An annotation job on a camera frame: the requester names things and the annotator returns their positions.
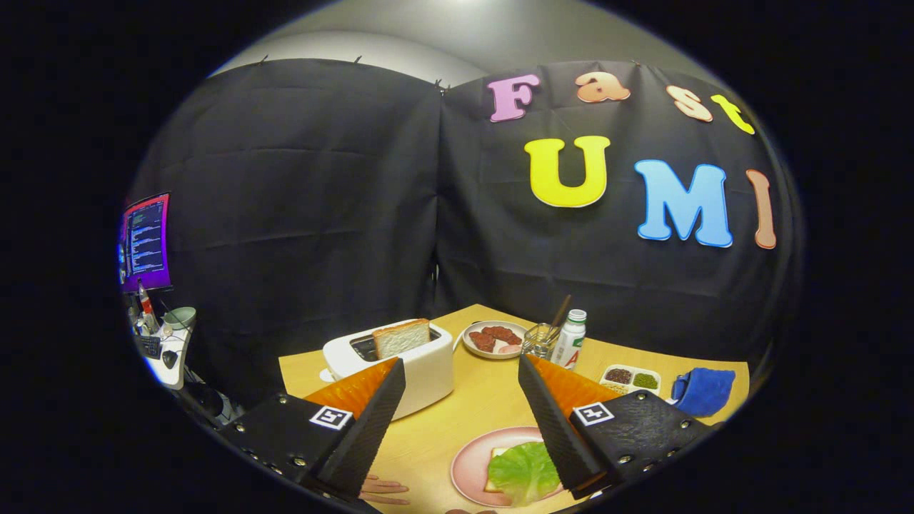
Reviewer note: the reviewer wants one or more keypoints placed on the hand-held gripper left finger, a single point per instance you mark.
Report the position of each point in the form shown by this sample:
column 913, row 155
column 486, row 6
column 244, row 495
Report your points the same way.
column 368, row 435

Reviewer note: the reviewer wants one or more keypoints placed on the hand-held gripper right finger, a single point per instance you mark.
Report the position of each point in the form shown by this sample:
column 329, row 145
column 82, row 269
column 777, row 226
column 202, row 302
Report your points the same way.
column 553, row 428

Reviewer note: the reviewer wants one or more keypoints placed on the green lettuce leaf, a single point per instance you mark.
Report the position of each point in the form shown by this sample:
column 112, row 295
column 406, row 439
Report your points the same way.
column 521, row 471

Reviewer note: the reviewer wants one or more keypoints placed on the bread slice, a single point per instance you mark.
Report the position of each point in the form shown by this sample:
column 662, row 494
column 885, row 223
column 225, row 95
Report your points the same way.
column 494, row 457
column 400, row 338

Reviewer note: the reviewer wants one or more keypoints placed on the white green-capped bottle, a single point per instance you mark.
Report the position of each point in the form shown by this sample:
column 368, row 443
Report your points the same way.
column 569, row 346

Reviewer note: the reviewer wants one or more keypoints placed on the clear glass holder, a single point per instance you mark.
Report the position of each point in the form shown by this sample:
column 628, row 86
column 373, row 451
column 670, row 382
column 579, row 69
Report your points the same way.
column 539, row 343

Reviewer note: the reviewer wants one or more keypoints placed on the white toaster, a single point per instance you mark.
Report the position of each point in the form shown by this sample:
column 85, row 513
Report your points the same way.
column 428, row 371

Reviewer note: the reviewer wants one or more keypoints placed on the pink plate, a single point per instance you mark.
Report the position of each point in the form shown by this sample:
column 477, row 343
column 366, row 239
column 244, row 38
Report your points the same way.
column 468, row 464

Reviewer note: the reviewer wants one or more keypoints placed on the white divided dish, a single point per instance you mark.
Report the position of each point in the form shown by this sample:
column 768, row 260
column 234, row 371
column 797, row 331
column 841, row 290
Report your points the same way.
column 632, row 378

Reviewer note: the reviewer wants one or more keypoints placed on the white plate with meat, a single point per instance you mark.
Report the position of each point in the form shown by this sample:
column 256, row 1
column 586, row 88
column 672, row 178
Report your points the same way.
column 493, row 339

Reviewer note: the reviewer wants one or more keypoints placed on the wooden chopsticks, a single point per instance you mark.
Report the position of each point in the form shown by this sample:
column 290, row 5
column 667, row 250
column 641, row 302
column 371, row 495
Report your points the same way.
column 559, row 314

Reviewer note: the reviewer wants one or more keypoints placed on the blue cloth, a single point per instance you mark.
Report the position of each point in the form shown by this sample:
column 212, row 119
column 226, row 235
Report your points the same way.
column 703, row 391

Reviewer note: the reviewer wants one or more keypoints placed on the white side desk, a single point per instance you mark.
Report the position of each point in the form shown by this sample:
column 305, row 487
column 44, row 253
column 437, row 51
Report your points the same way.
column 175, row 371

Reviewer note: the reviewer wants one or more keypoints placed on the black computer mouse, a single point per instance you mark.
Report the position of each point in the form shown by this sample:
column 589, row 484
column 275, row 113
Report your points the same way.
column 170, row 358

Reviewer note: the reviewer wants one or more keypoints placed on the black backdrop cloth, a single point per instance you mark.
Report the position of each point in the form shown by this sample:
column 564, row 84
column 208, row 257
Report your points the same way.
column 321, row 214

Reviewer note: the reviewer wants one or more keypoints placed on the black keyboard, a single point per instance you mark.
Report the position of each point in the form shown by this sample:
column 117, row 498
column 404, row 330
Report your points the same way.
column 150, row 346

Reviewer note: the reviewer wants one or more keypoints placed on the computer monitor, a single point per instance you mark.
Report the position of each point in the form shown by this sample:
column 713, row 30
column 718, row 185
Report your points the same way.
column 146, row 239

